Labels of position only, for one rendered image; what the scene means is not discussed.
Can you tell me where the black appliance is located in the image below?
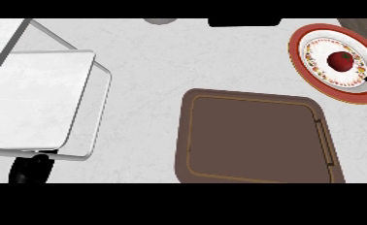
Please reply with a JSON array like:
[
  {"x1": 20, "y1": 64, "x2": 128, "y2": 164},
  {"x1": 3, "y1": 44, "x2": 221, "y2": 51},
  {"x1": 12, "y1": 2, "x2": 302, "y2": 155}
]
[{"x1": 208, "y1": 18, "x2": 283, "y2": 28}]

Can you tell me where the red tomato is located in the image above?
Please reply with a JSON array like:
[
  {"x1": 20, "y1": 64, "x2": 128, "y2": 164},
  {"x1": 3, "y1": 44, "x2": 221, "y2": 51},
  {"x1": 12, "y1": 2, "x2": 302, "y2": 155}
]
[{"x1": 326, "y1": 50, "x2": 356, "y2": 73}]

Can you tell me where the grey round object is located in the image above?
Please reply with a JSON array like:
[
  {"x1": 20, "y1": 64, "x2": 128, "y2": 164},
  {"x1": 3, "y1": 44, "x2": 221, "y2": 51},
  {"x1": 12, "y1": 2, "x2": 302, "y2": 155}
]
[{"x1": 144, "y1": 18, "x2": 180, "y2": 26}]

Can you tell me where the brown rectangular tray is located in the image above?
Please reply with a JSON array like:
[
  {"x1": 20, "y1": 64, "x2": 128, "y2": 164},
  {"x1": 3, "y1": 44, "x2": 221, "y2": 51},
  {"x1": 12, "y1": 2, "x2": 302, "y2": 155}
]
[{"x1": 175, "y1": 87, "x2": 347, "y2": 184}]

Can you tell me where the red-rimmed patterned white plate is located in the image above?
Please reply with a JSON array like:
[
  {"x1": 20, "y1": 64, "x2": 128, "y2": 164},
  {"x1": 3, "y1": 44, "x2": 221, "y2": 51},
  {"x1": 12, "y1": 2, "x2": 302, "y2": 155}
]
[{"x1": 288, "y1": 22, "x2": 367, "y2": 106}]

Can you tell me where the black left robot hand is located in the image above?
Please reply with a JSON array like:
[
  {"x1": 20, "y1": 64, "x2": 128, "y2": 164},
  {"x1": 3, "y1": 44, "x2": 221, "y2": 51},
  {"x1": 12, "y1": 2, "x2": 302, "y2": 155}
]
[{"x1": 8, "y1": 149, "x2": 61, "y2": 184}]

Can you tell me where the dark brown wooden object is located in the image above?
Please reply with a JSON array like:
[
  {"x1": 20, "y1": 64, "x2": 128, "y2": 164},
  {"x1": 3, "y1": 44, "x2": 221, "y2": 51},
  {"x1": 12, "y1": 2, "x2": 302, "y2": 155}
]
[{"x1": 336, "y1": 18, "x2": 367, "y2": 40}]

